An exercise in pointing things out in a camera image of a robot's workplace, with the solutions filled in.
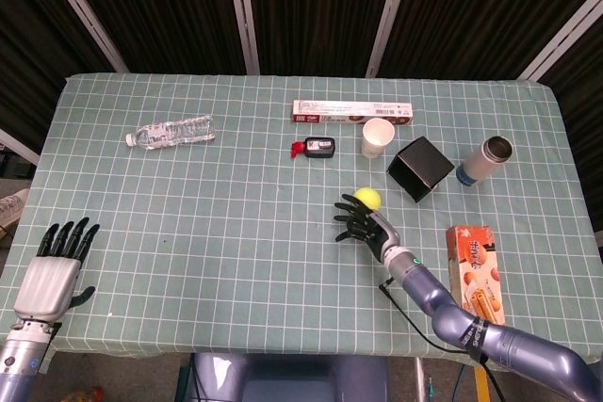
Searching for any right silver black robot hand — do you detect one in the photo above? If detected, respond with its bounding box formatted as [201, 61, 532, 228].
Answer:
[333, 193, 402, 265]

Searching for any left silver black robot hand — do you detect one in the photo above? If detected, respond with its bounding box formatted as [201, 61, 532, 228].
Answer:
[12, 217, 102, 325]

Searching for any yellow tennis ball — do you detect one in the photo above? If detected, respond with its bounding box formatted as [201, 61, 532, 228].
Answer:
[353, 186, 382, 210]

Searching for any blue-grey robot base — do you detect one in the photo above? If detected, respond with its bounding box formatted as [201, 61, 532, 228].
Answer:
[176, 352, 395, 402]

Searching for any black cardboard box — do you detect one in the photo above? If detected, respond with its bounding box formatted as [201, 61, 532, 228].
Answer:
[385, 136, 456, 204]

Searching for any long white red box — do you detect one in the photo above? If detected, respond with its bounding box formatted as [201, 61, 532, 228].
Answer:
[291, 100, 416, 126]

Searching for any orange biscuit box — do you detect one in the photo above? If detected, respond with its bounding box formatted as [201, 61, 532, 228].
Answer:
[445, 225, 507, 327]

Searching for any grey sneaker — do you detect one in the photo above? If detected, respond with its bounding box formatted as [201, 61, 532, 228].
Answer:
[0, 187, 31, 238]

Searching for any white paper cup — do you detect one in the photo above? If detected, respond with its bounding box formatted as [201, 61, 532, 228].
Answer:
[360, 117, 396, 160]

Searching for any black ink bottle red cap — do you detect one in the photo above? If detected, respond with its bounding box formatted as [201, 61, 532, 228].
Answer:
[290, 137, 336, 160]

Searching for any orange snack bag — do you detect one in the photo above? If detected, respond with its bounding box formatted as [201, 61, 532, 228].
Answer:
[60, 385, 105, 402]

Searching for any steel thermos cup blue base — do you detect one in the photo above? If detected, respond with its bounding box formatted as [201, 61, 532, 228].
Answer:
[455, 135, 513, 186]

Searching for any green checkered tablecloth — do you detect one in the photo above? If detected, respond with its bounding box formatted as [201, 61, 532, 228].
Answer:
[0, 72, 603, 375]

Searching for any clear plastic water bottle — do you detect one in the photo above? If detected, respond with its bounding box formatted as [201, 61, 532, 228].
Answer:
[124, 114, 217, 152]

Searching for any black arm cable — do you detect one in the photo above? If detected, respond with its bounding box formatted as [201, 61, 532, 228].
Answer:
[379, 277, 500, 402]

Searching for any white folding screen post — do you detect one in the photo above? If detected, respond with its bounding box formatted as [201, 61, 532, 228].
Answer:
[365, 0, 416, 78]
[223, 0, 261, 76]
[0, 127, 41, 167]
[517, 0, 603, 82]
[33, 0, 130, 74]

